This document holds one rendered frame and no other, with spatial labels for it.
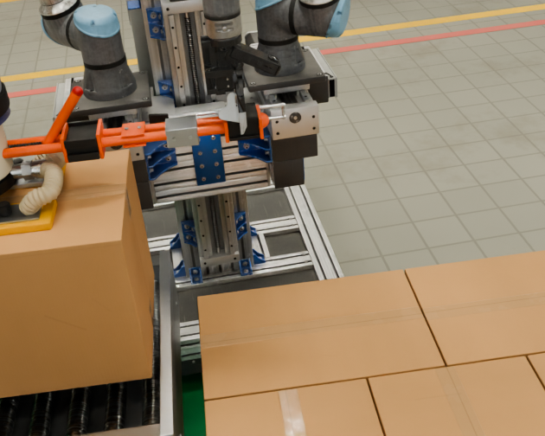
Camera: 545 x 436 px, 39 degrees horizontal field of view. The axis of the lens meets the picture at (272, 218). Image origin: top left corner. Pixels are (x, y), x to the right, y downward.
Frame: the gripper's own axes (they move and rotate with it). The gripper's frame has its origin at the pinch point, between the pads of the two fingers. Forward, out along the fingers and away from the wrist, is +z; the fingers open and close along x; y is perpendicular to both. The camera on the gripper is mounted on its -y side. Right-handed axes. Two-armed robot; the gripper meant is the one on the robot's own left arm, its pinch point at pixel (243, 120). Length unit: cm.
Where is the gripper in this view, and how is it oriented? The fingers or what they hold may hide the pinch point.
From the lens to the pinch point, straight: 172.1
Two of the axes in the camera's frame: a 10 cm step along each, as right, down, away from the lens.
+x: 1.1, 5.5, -8.3
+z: 0.7, 8.3, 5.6
